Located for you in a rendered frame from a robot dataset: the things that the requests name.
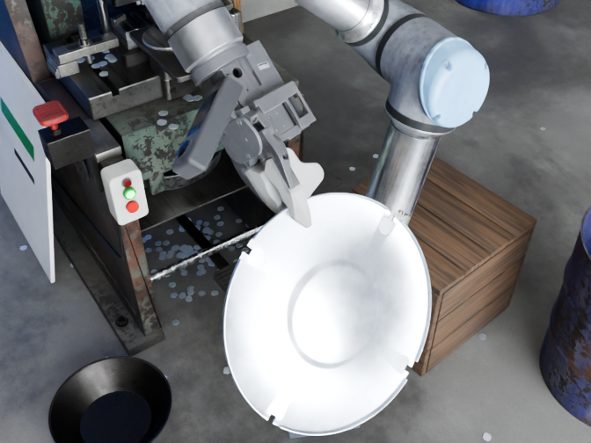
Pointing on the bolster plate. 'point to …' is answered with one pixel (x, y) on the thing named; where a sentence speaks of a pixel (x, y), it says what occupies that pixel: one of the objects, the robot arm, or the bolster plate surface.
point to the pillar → (104, 16)
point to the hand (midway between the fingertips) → (295, 221)
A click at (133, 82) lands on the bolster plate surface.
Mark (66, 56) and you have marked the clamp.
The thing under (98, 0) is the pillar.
